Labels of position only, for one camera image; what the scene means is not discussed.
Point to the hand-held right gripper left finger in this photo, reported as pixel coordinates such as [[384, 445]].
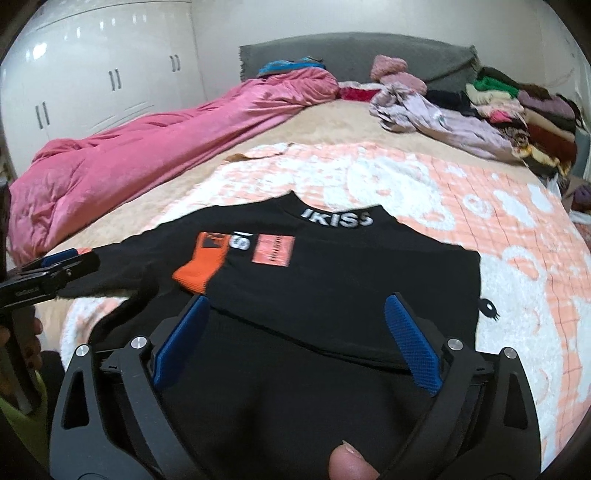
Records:
[[180, 341]]

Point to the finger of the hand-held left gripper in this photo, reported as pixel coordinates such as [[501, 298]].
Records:
[[60, 256], [81, 268]]

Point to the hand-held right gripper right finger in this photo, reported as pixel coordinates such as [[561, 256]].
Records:
[[413, 341]]

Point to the black sweater with orange patches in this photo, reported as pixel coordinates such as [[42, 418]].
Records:
[[300, 300]]

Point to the pile of mixed clothes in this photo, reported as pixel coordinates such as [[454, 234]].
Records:
[[443, 124]]

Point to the pile of folded clothes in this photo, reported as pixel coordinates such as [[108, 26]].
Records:
[[531, 115]]

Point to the person's left hand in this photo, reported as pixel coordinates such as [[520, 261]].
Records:
[[33, 341]]

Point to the person's right hand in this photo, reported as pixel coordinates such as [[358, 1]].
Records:
[[353, 464]]

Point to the pink quilt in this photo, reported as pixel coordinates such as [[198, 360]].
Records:
[[138, 147]]

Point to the peach and white printed blanket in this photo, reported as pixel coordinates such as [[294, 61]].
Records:
[[461, 207]]

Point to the white wardrobe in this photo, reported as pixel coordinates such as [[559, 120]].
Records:
[[92, 55]]

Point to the purple cloth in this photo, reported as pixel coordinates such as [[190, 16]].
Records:
[[581, 198]]

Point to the red cloth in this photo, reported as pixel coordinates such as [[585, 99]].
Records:
[[358, 93]]

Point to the pink knitted garment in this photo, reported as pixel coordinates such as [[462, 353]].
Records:
[[392, 67]]

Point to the blue cloth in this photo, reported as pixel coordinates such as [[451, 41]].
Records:
[[286, 67]]

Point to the grey blanket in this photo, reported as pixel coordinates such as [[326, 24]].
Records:
[[351, 55]]

